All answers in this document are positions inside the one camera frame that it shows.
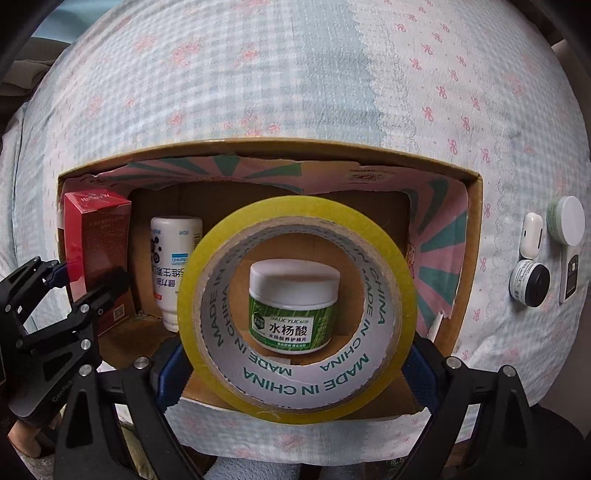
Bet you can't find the red and white small box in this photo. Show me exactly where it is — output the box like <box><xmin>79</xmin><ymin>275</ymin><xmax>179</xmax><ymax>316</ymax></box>
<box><xmin>62</xmin><ymin>187</ymin><xmax>139</xmax><ymax>337</ymax></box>

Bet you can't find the cardboard box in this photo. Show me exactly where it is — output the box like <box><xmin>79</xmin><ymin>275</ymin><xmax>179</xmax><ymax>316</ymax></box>
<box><xmin>56</xmin><ymin>137</ymin><xmax>484</xmax><ymax>422</ymax></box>

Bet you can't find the white vitamin bottle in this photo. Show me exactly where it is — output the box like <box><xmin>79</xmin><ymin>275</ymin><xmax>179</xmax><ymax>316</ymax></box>
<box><xmin>150</xmin><ymin>216</ymin><xmax>202</xmax><ymax>333</ymax></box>

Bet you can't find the black lid small jar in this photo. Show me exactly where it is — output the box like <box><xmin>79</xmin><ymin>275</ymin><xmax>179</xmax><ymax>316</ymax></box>
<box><xmin>509</xmin><ymin>259</ymin><xmax>551</xmax><ymax>308</ymax></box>

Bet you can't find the yellow packing tape roll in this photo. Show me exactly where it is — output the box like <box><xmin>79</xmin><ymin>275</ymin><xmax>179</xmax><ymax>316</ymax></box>
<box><xmin>178</xmin><ymin>196</ymin><xmax>417</xmax><ymax>424</ymax></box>

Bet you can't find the white digital thermometer device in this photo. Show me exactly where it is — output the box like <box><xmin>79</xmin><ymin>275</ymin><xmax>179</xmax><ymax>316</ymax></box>
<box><xmin>559</xmin><ymin>245</ymin><xmax>580</xmax><ymax>304</ymax></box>

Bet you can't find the white earbuds case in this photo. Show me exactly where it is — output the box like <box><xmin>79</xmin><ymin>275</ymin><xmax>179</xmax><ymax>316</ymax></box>
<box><xmin>519</xmin><ymin>212</ymin><xmax>544</xmax><ymax>260</ymax></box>

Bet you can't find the white lid pale green jar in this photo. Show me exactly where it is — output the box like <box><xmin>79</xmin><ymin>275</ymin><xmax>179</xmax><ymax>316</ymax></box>
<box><xmin>546</xmin><ymin>196</ymin><xmax>586</xmax><ymax>247</ymax></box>

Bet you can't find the green label white jar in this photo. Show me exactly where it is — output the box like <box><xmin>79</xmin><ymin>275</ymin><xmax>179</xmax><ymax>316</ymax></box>
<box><xmin>249</xmin><ymin>259</ymin><xmax>341</xmax><ymax>355</ymax></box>

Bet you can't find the person's left hand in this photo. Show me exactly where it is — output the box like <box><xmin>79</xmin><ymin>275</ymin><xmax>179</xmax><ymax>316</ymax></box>
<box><xmin>8</xmin><ymin>413</ymin><xmax>62</xmax><ymax>459</ymax></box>

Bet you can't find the light blue hanging sheet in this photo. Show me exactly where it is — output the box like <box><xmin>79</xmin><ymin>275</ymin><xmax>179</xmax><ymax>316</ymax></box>
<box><xmin>33</xmin><ymin>0</ymin><xmax>97</xmax><ymax>44</ymax></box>

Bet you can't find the floral checked bed sheet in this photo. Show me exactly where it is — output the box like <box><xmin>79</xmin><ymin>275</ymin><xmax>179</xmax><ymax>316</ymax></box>
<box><xmin>0</xmin><ymin>0</ymin><xmax>591</xmax><ymax>467</ymax></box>

